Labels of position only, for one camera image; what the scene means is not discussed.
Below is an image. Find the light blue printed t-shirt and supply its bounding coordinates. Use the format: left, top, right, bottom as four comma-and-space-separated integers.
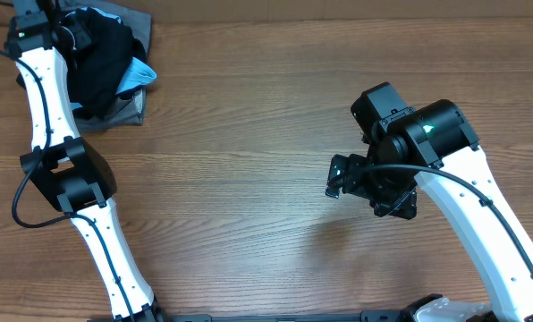
71, 6, 157, 110

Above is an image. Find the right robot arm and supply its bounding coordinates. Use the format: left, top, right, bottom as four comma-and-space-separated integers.
326, 83, 533, 321

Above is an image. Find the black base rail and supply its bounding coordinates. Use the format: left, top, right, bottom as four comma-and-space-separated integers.
87, 309, 410, 322

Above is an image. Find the black t-shirt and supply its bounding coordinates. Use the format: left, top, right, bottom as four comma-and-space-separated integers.
64, 7, 147, 118

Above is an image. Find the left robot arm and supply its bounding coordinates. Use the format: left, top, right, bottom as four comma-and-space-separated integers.
5, 1, 167, 321

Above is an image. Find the folded grey t-shirt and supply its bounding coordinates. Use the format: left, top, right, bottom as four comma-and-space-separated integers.
59, 0, 147, 132

